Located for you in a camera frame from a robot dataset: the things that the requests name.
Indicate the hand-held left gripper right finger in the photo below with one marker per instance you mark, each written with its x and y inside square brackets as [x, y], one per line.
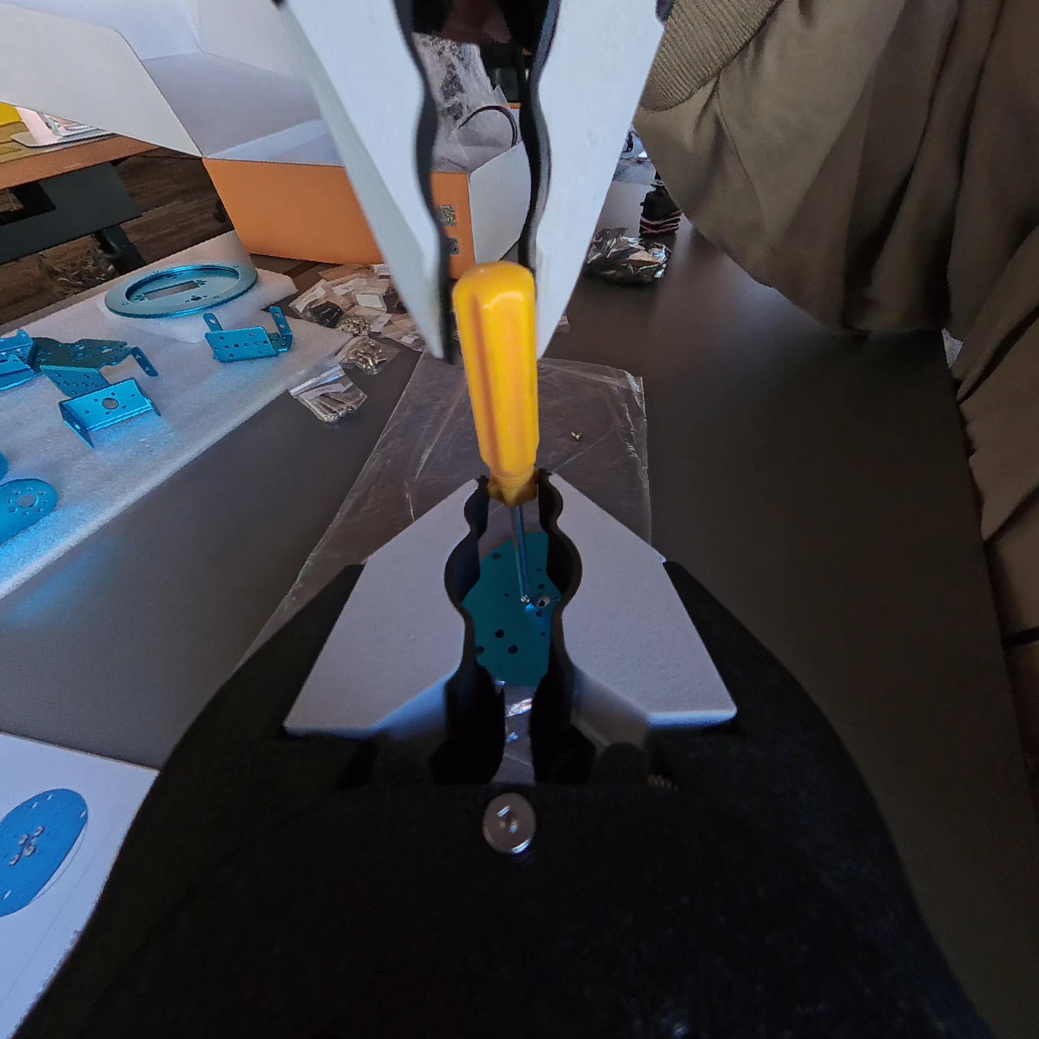
[641, 641]

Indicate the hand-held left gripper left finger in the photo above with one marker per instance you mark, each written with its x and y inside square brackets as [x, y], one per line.
[381, 641]

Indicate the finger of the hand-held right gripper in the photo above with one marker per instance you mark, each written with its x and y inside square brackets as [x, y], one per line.
[592, 122]
[365, 122]

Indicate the blue round metal plate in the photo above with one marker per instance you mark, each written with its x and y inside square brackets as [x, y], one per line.
[507, 633]

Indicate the person's right forearm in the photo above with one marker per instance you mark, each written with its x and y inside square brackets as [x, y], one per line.
[852, 146]

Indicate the orange white cardboard box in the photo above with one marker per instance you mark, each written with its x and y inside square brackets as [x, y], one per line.
[325, 211]

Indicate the black red servo stack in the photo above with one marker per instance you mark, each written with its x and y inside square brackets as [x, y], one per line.
[659, 207]

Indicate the bubble wrapped black item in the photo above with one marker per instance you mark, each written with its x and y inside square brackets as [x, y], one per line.
[463, 73]

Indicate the crumpled foil bag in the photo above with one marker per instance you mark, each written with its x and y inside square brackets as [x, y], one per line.
[629, 256]

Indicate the pile of small parts bags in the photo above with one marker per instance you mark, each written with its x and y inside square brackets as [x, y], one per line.
[357, 300]

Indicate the clear plastic bag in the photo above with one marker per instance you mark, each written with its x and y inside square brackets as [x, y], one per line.
[584, 422]

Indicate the white foam sheet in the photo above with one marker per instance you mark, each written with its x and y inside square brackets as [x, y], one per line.
[162, 454]

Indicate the assembly guide booklet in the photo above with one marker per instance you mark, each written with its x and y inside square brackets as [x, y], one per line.
[81, 771]

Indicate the yellow storage bin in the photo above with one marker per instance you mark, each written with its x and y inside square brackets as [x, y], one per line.
[8, 122]

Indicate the blue perforated metal bracket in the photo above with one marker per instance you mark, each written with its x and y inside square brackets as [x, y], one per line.
[243, 345]

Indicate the small blue metal bracket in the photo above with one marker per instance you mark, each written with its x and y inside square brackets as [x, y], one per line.
[110, 406]

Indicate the blue flat angled bracket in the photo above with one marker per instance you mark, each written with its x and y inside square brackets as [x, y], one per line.
[81, 357]

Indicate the blue U-shaped metal bracket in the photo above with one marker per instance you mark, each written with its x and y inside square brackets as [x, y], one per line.
[24, 507]

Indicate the short blue metal bracket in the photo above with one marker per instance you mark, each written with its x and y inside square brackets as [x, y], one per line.
[14, 357]

